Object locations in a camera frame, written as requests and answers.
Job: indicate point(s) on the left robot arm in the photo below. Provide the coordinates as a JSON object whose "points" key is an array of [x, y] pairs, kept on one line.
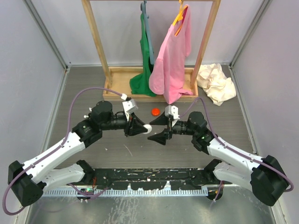
{"points": [[31, 179]]}

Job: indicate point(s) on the slotted cable duct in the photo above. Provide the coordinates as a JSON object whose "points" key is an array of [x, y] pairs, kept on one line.
{"points": [[70, 192]]}

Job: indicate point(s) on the cream crumpled cloth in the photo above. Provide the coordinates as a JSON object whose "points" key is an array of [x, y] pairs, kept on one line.
{"points": [[215, 84]]}

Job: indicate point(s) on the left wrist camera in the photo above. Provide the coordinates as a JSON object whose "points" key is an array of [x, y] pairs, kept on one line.
{"points": [[129, 106]]}

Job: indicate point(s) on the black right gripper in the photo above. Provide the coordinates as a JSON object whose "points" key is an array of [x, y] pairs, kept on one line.
{"points": [[160, 137]]}

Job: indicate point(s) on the pink t-shirt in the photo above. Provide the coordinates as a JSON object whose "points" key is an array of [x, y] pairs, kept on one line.
{"points": [[168, 75]]}

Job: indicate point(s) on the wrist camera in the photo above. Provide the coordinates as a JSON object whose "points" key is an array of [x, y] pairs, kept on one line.
{"points": [[171, 112], [129, 106]]}

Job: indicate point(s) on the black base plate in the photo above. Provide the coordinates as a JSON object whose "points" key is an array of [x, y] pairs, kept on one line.
{"points": [[150, 178]]}

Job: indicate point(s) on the green shirt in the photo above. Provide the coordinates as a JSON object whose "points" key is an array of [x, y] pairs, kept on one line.
{"points": [[139, 84]]}

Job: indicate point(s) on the grey clothes hanger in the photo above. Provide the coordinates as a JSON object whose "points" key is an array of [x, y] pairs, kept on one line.
{"points": [[147, 29]]}

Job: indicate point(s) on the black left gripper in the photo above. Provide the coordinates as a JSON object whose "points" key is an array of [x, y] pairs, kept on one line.
{"points": [[135, 126]]}

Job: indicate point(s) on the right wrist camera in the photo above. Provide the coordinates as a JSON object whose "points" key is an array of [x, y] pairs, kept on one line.
{"points": [[171, 112]]}

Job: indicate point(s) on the wooden clothes rack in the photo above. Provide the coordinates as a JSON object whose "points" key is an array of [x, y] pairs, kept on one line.
{"points": [[117, 78]]}

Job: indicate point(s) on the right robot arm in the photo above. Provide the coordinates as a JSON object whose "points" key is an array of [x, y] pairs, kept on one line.
{"points": [[264, 177]]}

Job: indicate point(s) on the yellow clothes hanger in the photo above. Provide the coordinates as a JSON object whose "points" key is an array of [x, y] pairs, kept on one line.
{"points": [[178, 22]]}

